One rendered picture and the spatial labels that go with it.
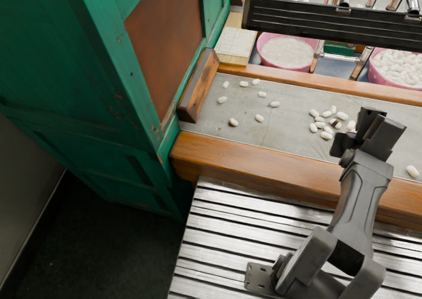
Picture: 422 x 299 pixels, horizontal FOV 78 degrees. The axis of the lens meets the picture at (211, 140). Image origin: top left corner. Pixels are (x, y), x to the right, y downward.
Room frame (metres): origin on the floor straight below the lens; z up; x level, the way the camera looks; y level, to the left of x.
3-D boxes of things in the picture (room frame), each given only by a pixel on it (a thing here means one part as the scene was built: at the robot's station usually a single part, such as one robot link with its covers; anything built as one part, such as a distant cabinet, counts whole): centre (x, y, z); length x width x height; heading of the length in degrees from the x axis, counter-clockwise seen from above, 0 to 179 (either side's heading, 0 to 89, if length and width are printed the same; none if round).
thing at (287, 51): (0.87, -0.36, 0.71); 0.22 x 0.22 x 0.06
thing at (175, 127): (1.11, 0.16, 0.42); 1.36 x 0.55 x 0.84; 158
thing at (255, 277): (0.03, -0.15, 0.71); 0.20 x 0.07 x 0.08; 73
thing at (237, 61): (0.95, -0.16, 0.77); 0.33 x 0.15 x 0.01; 158
